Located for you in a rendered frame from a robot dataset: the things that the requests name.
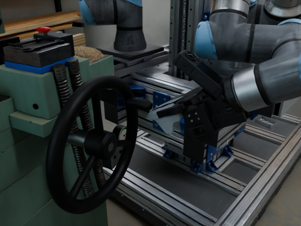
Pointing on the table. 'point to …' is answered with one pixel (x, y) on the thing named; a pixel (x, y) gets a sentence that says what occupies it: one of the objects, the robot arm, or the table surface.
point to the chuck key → (25, 42)
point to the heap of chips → (88, 53)
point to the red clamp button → (43, 29)
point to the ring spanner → (42, 45)
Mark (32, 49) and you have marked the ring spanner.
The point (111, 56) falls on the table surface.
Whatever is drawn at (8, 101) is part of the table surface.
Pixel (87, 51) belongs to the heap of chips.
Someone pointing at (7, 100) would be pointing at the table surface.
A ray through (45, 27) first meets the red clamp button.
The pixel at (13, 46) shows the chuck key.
